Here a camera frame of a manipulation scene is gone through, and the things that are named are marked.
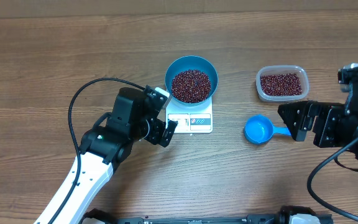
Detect blue plastic measuring scoop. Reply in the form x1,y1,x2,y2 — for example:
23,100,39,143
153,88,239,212
244,114,291,144

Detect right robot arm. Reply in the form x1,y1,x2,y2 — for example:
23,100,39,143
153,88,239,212
278,101,358,160

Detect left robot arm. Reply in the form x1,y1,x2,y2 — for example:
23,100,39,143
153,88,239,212
36,86,177,223

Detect white digital kitchen scale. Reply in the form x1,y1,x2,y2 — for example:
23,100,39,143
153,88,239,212
166,98,213,134

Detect teal metal bowl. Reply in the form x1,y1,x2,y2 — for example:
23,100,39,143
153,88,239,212
165,55,219,102

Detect red adzuki beans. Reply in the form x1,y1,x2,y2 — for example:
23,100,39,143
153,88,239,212
170,69,303,105

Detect clear plastic food container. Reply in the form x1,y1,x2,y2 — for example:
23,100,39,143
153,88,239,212
256,65,310,103

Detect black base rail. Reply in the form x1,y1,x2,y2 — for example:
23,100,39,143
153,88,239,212
80,205,334,224

